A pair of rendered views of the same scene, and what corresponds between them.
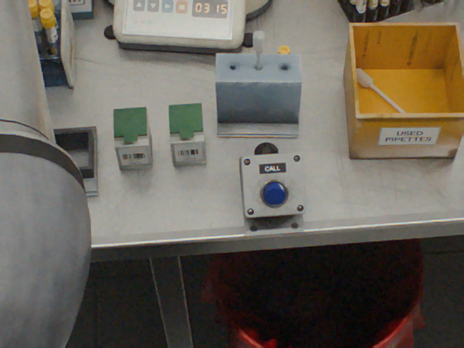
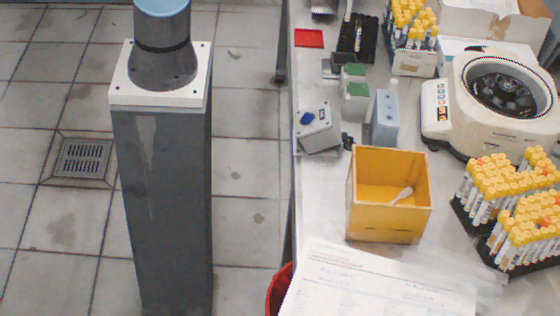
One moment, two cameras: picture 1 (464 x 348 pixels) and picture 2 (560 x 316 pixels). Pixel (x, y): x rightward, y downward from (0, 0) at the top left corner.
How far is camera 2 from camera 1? 1.06 m
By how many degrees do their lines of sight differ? 51
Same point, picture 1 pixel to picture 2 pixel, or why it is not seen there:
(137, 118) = (358, 71)
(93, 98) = (385, 81)
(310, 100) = not seen: hidden behind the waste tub
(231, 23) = (434, 124)
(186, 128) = (352, 88)
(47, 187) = not seen: outside the picture
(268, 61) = (392, 111)
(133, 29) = (426, 87)
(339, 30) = (447, 193)
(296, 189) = (309, 128)
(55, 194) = not seen: outside the picture
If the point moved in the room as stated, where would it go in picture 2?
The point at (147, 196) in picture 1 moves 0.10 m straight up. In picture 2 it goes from (321, 95) to (326, 57)
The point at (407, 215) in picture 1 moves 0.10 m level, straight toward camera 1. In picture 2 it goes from (301, 207) to (249, 187)
